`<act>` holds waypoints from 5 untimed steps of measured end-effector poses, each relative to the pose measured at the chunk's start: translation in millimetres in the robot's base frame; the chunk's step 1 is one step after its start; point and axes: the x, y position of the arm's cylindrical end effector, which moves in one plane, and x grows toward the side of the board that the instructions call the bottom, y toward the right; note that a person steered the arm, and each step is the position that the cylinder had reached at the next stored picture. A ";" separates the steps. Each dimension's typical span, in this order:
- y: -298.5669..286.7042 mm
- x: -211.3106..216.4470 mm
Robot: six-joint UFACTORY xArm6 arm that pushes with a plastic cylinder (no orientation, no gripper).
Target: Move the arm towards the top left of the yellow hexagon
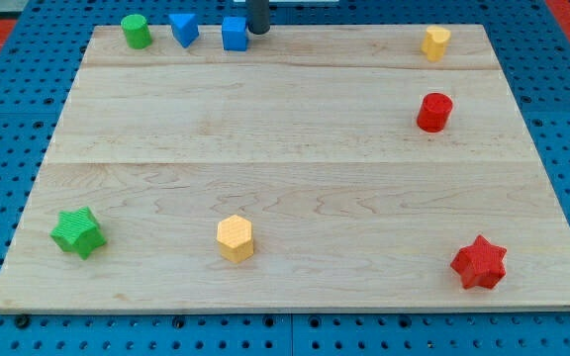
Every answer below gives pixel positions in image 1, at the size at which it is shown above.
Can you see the green star block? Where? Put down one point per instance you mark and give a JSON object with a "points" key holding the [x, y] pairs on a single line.
{"points": [[78, 232]]}

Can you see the yellow hexagon block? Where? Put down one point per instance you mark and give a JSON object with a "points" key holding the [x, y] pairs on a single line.
{"points": [[234, 237]]}

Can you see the wooden board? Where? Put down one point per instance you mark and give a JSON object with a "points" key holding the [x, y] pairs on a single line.
{"points": [[311, 135]]}

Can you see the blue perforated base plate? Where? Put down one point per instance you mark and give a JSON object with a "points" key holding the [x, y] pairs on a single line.
{"points": [[37, 66]]}

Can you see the red cylinder block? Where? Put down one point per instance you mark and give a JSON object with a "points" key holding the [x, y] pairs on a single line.
{"points": [[434, 112]]}

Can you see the yellow heart block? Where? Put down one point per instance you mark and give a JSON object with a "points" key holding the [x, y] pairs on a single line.
{"points": [[435, 42]]}

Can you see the blue cube block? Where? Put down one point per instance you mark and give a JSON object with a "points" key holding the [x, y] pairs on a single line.
{"points": [[234, 36]]}

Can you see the red star block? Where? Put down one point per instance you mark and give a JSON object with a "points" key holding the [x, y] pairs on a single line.
{"points": [[480, 264]]}

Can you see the blue triangle block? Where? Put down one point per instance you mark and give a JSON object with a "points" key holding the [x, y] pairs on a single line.
{"points": [[184, 27]]}

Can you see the green cylinder block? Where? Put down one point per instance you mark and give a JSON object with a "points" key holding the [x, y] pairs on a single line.
{"points": [[136, 32]]}

